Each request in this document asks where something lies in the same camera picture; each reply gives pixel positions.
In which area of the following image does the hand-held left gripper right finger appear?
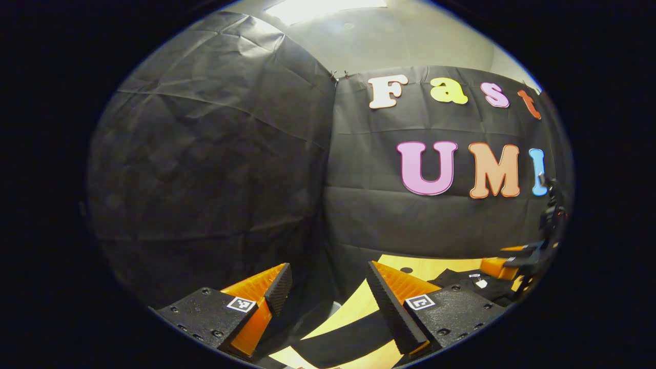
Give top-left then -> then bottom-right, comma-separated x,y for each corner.
366,260 -> 508,356

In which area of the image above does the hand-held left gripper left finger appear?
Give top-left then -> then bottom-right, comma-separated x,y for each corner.
154,263 -> 293,358

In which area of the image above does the black collared garment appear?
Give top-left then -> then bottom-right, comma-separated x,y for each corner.
266,268 -> 534,369

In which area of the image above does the black backdrop cloth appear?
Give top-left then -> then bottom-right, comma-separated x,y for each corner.
86,10 -> 575,329

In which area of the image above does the rectangular ceiling light panel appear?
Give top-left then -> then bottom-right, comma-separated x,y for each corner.
264,0 -> 387,25

